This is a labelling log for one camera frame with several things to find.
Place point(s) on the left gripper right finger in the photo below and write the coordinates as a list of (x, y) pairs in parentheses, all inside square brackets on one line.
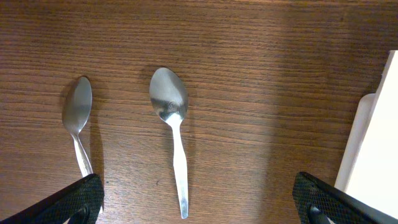
[(319, 203)]

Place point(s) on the white plastic cutlery tray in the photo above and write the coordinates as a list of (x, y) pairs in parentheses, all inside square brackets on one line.
[(368, 170)]

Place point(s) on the small steel teaspoon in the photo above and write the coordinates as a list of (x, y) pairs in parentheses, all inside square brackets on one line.
[(76, 111), (169, 99)]

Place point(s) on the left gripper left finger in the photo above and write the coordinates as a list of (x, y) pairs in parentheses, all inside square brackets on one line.
[(80, 202)]

